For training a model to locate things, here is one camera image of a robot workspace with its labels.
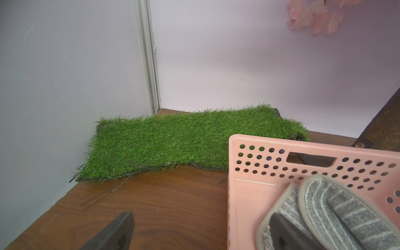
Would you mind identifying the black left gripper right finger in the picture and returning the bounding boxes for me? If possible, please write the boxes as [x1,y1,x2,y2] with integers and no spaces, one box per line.
[269,213,325,250]

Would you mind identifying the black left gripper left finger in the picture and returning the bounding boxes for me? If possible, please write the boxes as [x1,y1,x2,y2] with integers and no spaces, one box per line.
[80,211,135,250]

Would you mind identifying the grey striped dishcloth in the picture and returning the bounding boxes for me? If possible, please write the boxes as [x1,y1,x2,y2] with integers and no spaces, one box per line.
[255,176,400,250]

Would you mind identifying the pink perforated plastic basket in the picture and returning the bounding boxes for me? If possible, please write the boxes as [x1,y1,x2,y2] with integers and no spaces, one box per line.
[228,134,400,250]

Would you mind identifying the green artificial grass mat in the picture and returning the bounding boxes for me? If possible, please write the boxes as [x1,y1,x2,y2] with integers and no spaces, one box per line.
[75,104,309,181]

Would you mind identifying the pink cherry blossom tree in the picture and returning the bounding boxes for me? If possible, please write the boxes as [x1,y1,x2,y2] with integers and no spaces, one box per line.
[286,0,361,35]

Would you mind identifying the dark metal tree base plate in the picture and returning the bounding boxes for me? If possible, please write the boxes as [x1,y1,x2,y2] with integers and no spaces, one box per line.
[352,137,374,149]

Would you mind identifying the aluminium frame corner post left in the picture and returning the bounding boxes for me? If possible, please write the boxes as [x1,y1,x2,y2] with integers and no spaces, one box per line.
[133,0,161,114]

